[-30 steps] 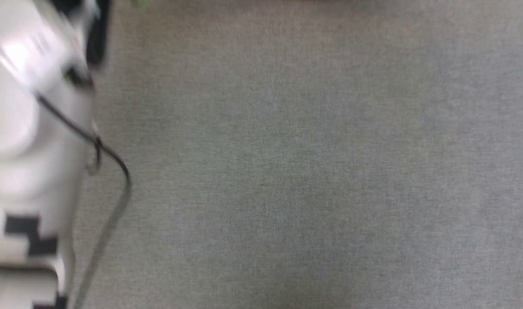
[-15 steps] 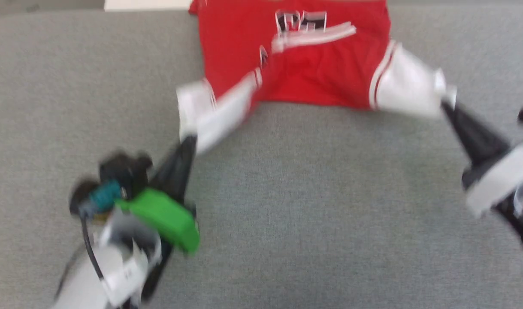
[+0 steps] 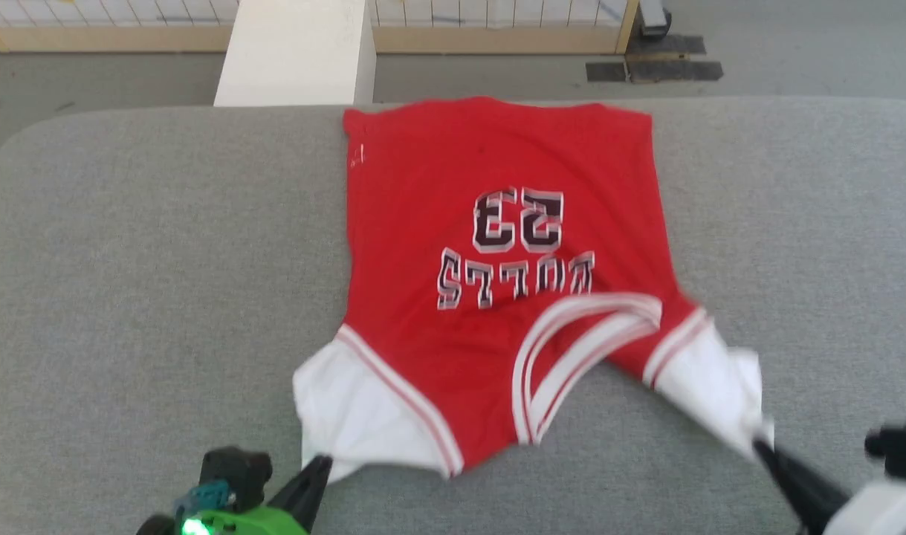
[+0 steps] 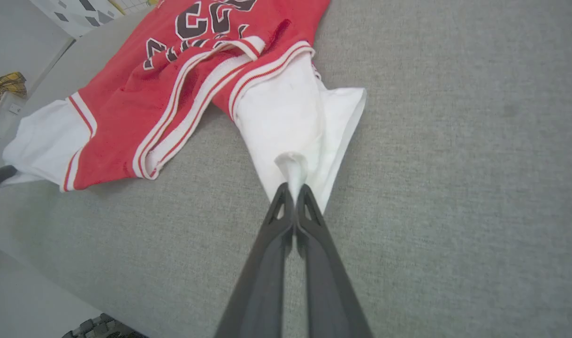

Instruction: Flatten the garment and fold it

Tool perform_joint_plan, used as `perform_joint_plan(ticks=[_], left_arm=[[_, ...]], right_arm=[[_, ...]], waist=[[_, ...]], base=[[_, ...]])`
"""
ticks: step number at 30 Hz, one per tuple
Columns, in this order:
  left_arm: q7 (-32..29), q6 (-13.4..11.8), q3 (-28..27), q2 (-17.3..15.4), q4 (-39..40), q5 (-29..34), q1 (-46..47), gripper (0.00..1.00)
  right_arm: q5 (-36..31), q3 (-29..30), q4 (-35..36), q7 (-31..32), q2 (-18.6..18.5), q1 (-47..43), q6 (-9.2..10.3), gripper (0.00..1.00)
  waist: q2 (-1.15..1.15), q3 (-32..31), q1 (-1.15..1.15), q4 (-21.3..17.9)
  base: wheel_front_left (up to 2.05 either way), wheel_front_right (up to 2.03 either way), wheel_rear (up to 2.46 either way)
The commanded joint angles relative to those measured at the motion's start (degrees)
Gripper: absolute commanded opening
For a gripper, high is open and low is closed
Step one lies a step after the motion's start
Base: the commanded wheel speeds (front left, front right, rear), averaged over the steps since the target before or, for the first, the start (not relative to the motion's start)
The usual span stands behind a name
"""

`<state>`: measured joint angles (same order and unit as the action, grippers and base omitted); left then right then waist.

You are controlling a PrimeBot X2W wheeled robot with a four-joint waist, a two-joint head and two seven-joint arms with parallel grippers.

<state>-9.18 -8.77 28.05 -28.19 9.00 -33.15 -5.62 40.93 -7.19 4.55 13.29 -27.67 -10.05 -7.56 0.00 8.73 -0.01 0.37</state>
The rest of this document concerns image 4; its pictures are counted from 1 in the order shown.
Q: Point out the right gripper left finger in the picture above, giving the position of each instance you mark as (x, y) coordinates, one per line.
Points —
(262, 281)

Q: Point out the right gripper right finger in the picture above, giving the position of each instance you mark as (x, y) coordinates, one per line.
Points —
(328, 291)

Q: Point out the red and white basketball jersey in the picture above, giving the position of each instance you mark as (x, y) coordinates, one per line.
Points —
(126, 117)

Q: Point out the white plastic bin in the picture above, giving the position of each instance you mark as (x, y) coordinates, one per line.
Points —
(4, 124)

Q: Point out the yellow checked cloth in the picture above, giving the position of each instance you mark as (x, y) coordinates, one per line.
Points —
(6, 84)

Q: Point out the grey fabric sofa cushion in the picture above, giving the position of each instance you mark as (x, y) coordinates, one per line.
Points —
(454, 188)

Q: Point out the black ridged block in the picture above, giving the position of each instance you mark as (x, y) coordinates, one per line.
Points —
(102, 328)

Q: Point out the white panel with grey shapes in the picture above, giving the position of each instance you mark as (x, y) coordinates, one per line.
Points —
(74, 19)

